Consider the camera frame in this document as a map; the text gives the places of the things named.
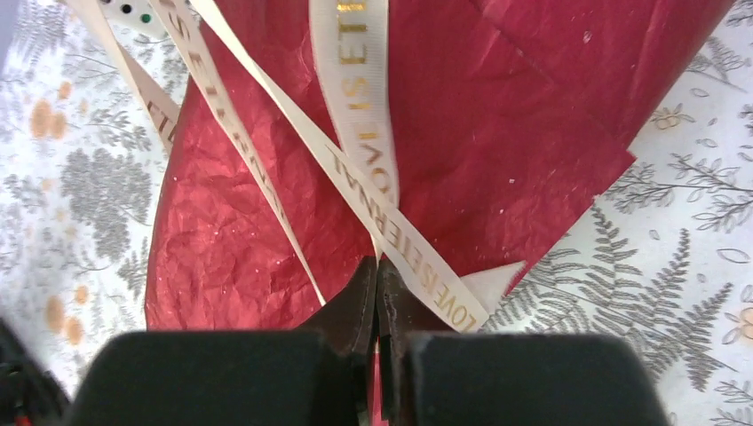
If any cream printed ribbon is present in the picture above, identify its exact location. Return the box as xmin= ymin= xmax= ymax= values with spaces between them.
xmin=61 ymin=0 xmax=527 ymax=334

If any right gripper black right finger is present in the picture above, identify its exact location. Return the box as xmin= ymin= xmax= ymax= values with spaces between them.
xmin=376 ymin=261 xmax=668 ymax=425

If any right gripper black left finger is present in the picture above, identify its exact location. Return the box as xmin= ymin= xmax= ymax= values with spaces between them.
xmin=64 ymin=256 xmax=377 ymax=425

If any floral patterned table mat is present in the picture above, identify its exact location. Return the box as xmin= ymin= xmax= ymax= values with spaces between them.
xmin=1 ymin=1 xmax=752 ymax=425

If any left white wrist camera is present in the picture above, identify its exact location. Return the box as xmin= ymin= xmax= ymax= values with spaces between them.
xmin=98 ymin=0 xmax=166 ymax=39

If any dark red wrapping paper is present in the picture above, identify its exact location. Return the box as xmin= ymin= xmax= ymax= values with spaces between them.
xmin=144 ymin=0 xmax=736 ymax=332

